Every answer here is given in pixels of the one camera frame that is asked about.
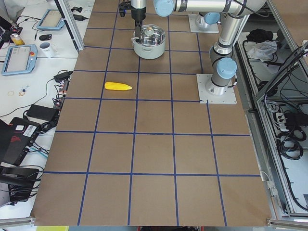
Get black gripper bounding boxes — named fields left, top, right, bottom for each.
left=131, top=7, right=146, bottom=39

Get glass pot lid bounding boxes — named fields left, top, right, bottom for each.
left=132, top=24, right=166, bottom=47

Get yellow corn cob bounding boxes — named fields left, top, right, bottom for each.
left=104, top=82, right=132, bottom=91

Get pale green steel pot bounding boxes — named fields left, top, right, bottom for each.
left=131, top=33, right=165, bottom=60

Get far blue teach pendant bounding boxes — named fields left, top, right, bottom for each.
left=37, top=9, right=65, bottom=31

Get blue teach pendant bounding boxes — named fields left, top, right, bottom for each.
left=37, top=9, right=65, bottom=31
left=1, top=44, right=38, bottom=76

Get small black power adapter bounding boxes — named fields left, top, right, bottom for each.
left=53, top=71, right=73, bottom=82

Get white mug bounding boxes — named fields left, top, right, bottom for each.
left=39, top=42, right=58, bottom=58

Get black cloth bundle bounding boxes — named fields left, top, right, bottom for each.
left=246, top=28, right=273, bottom=43

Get near blue teach pendant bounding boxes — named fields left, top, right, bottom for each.
left=1, top=44, right=38, bottom=76

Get white crumpled cloth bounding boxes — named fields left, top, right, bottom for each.
left=247, top=41, right=277, bottom=62

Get black power adapter brick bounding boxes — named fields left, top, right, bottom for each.
left=26, top=104, right=58, bottom=121

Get black laptop with stickers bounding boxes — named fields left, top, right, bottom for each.
left=0, top=117, right=40, bottom=166

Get black device stand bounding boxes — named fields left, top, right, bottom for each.
left=0, top=167, right=43, bottom=206

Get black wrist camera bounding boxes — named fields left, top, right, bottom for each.
left=118, top=0, right=131, bottom=17

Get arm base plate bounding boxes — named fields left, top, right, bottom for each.
left=196, top=74, right=237, bottom=104
left=188, top=14, right=219, bottom=34

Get aluminium frame post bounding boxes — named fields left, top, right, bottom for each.
left=54, top=0, right=84, bottom=52

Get coiled black cables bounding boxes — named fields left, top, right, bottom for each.
left=276, top=129, right=304, bottom=160

